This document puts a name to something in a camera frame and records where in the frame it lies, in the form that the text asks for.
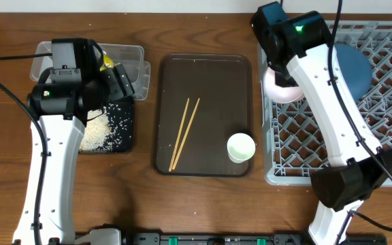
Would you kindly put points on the rice and food scraps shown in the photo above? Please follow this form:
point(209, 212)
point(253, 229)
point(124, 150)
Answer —
point(100, 131)

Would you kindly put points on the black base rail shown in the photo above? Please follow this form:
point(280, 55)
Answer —
point(233, 239)

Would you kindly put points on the black plastic tray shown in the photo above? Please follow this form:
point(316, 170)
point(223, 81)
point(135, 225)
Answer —
point(121, 129)

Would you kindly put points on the dark blue plate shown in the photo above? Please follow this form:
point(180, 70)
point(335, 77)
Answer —
point(355, 68)

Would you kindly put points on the white bowl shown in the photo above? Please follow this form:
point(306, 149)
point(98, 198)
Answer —
point(275, 87)

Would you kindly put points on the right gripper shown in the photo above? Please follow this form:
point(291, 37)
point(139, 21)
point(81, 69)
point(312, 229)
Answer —
point(284, 82)

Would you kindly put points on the clear plastic bin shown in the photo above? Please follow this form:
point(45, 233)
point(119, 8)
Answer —
point(131, 57)

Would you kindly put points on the yellow snack wrapper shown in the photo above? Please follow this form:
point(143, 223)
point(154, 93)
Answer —
point(107, 62)

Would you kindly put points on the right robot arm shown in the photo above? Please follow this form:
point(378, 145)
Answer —
point(302, 64)

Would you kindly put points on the dark brown serving tray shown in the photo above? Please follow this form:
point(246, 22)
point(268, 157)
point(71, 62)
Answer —
point(224, 85)

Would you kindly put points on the wooden chopstick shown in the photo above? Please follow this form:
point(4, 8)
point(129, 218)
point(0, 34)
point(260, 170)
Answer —
point(182, 143)
point(178, 136)

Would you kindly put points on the pale green cup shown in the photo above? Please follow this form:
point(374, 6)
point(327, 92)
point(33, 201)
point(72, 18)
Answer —
point(240, 147)

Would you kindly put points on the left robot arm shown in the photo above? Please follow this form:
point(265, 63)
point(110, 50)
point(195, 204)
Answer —
point(79, 75)

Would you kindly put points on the grey dishwasher rack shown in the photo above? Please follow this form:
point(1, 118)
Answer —
point(293, 146)

